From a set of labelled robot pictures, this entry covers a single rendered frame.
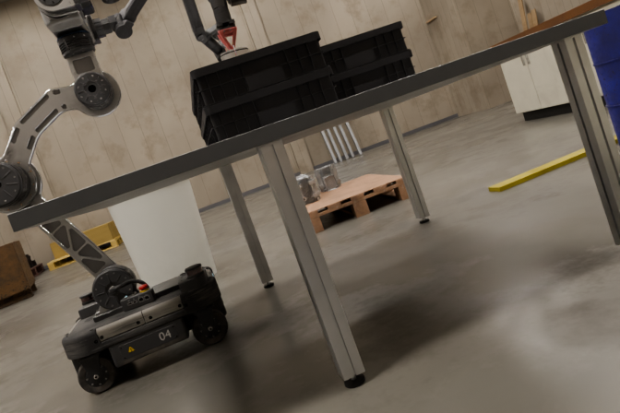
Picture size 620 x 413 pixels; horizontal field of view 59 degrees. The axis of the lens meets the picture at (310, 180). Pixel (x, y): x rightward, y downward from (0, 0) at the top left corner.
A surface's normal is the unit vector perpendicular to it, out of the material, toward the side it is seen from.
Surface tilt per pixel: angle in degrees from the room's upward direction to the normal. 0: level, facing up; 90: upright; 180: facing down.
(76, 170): 90
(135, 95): 90
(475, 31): 90
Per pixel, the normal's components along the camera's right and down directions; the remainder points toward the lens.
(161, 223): 0.33, 0.02
